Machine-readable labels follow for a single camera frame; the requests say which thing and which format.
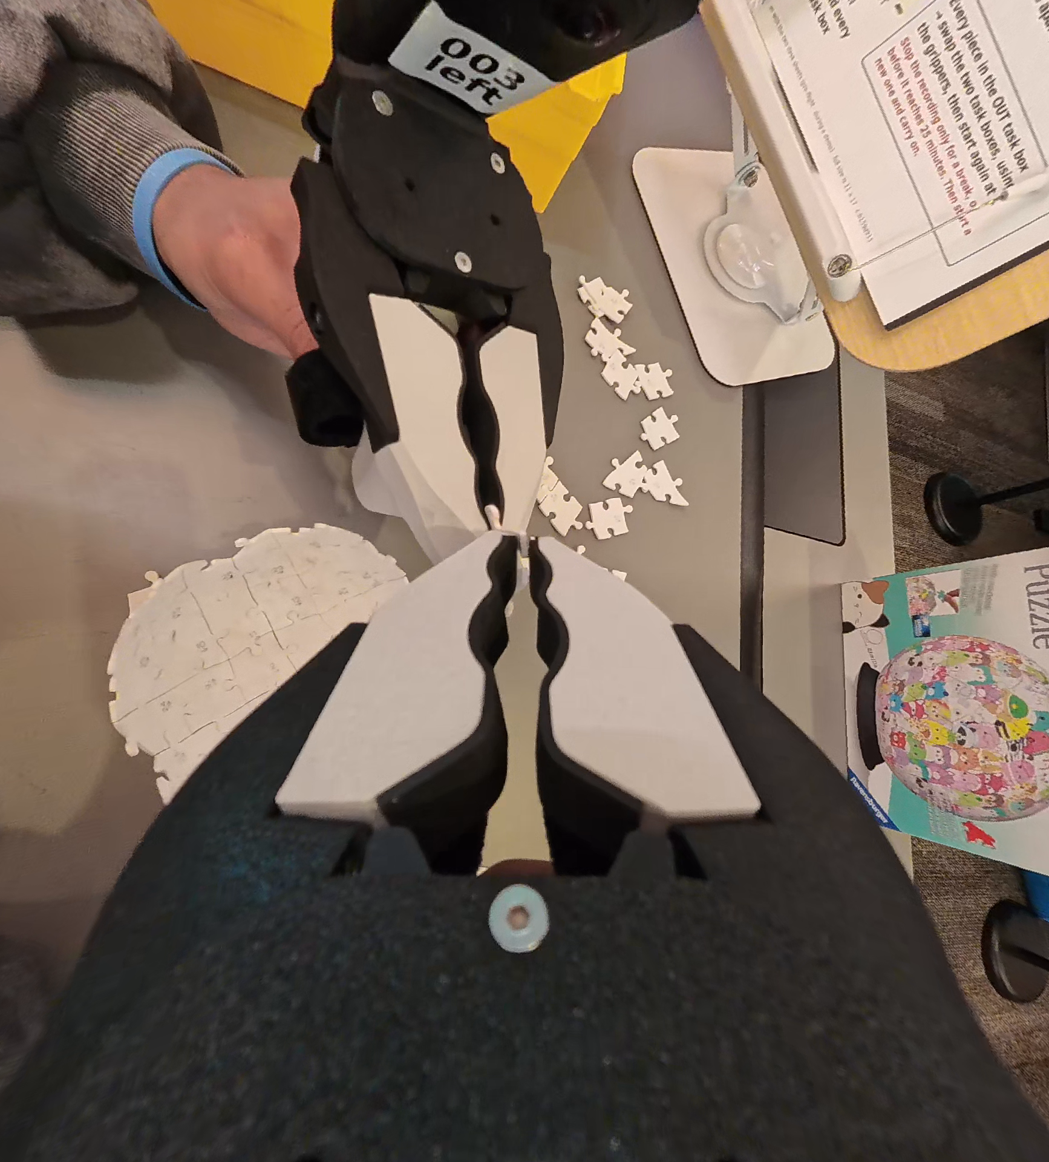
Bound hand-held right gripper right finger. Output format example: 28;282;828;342
528;537;763;879

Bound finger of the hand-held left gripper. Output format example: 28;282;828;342
477;321;550;530
368;290;503;530

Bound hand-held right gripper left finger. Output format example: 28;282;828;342
272;532;518;877

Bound white puzzle pieces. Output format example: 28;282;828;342
533;273;690;585

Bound single white jigsaw piece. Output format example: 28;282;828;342
483;501;533;550

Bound colourful puzzle ball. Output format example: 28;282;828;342
107;521;412;806

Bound person's left forearm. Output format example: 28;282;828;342
0;0;246;319

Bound white puzzle box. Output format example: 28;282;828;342
840;537;1049;895

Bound person's left hand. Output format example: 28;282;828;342
152;173;320;357

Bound yellow storage container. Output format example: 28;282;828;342
147;0;627;215

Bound black round stand base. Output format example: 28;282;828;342
924;470;1049;548
981;899;1049;1004

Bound wooden clipboard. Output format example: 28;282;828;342
701;0;1049;374

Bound printed paper sheet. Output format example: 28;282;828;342
753;0;1049;330

